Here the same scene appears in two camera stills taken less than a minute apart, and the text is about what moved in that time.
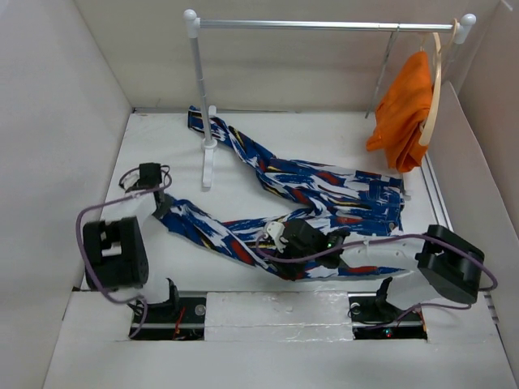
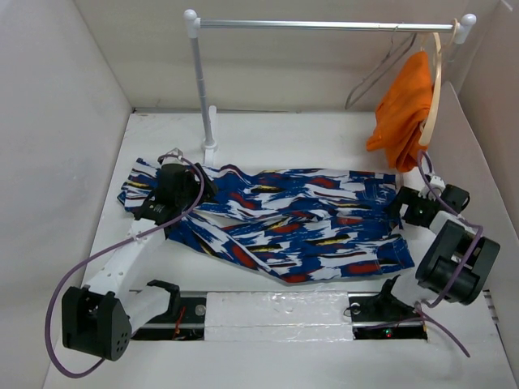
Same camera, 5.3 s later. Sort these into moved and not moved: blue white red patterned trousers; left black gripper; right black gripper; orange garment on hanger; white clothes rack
Moved: left black gripper; right black gripper; blue white red patterned trousers
Not moved: white clothes rack; orange garment on hanger
